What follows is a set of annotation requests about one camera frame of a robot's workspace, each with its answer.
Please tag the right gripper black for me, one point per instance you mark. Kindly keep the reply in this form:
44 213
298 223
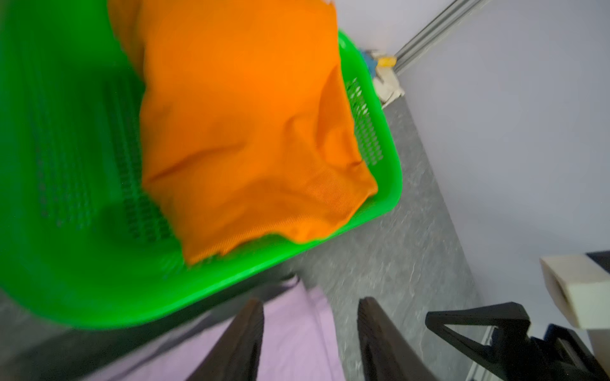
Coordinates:
560 355

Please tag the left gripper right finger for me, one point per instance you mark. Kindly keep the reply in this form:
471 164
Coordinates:
386 355

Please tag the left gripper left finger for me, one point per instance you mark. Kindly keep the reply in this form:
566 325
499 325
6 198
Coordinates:
236 355

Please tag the purple pants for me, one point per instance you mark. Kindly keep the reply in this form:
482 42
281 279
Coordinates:
299 341

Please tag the green plastic basket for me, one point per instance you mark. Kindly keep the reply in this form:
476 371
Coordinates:
82 242

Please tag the orange pants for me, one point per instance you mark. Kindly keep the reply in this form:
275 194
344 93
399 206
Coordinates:
245 123

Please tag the blue yellow garden tool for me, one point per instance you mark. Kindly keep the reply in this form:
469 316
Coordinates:
376 59

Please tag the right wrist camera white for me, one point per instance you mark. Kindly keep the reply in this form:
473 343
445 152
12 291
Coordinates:
579 287

